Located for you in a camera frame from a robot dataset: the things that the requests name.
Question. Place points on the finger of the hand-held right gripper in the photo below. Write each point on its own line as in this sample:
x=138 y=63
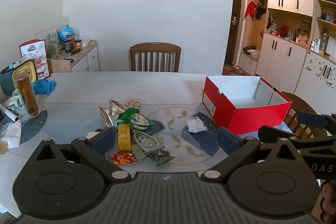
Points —
x=273 y=132
x=311 y=119

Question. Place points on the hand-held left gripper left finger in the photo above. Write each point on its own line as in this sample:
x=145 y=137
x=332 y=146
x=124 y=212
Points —
x=103 y=141

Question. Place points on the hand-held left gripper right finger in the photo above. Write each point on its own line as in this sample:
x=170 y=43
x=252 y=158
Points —
x=228 y=141

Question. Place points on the yellow box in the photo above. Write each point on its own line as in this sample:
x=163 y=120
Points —
x=124 y=137

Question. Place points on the orange red toy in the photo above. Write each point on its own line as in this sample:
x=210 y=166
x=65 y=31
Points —
x=122 y=157

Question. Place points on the red shoe box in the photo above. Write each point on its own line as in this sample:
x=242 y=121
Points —
x=236 y=111

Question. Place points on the white tissue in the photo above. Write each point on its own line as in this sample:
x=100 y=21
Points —
x=195 y=125

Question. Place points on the green-haired doll packet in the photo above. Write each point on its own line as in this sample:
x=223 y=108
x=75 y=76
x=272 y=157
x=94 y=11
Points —
x=134 y=117

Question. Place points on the black packet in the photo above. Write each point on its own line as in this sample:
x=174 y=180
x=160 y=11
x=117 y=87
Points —
x=160 y=156

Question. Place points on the person's right hand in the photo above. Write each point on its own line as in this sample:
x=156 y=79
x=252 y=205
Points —
x=328 y=195

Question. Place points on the wooden chair curved back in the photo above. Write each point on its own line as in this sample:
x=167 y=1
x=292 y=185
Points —
x=302 y=106

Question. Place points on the large dark blue placemat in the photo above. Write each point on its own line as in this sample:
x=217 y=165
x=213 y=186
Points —
x=202 y=141

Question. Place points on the silver foil packet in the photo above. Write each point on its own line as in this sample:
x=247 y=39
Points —
x=110 y=115

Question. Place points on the tiger face packet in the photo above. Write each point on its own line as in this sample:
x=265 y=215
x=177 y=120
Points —
x=132 y=103

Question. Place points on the small dark blue placemat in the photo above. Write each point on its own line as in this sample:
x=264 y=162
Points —
x=157 y=127

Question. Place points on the white lower cabinet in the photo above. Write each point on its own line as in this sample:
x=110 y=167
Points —
x=278 y=61

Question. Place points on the pair of shoes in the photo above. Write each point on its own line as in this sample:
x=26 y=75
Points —
x=237 y=69

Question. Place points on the round dark speckled mat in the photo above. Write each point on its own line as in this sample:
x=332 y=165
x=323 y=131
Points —
x=31 y=125

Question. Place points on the white flat box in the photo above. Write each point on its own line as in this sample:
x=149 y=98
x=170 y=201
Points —
x=331 y=46

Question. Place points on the blue cloth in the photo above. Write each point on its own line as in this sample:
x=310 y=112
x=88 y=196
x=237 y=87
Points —
x=44 y=87

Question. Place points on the wooden toy house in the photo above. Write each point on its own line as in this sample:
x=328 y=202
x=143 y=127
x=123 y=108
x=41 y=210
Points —
x=302 y=39

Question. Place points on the pile on bench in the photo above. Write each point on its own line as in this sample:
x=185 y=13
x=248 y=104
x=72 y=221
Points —
x=252 y=52

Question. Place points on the white wooden sideboard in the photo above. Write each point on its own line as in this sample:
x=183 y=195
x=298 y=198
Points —
x=88 y=58

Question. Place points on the cardboard box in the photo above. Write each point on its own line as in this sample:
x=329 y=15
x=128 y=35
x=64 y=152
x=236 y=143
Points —
x=59 y=66

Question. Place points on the glass tea bottle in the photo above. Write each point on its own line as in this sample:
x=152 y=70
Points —
x=27 y=94

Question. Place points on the white paper bag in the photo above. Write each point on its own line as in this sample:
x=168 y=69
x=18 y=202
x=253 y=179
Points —
x=10 y=134

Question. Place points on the red item on counter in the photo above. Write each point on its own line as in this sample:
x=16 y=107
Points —
x=284 y=29

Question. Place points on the pale green mug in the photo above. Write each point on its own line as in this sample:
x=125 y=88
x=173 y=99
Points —
x=16 y=99

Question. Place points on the rolled white paper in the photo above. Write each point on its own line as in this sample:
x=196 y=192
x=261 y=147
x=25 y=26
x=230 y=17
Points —
x=10 y=113

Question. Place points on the orange label jar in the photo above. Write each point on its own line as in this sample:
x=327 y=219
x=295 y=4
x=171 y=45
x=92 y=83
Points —
x=78 y=44

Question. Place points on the dark jar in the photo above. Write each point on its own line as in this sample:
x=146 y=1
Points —
x=67 y=46

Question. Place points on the wooden chair slatted back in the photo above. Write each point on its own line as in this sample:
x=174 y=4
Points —
x=155 y=48

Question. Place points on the white red snack bag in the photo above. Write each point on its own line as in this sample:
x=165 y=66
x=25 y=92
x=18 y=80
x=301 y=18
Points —
x=35 y=56

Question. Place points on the clear plastic bag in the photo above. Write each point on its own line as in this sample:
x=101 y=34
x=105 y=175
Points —
x=53 y=43

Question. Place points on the teal container yellow lid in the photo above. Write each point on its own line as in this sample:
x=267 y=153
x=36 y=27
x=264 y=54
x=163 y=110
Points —
x=6 y=81

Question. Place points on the blue globe toy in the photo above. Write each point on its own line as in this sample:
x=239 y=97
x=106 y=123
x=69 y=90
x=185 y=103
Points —
x=65 y=33

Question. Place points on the black bag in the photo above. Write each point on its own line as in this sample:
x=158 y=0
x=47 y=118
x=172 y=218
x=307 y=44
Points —
x=260 y=11

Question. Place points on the dark wooden door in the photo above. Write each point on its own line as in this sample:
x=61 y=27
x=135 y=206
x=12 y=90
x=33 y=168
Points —
x=236 y=16

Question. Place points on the red garment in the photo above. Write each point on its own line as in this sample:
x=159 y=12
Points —
x=250 y=9

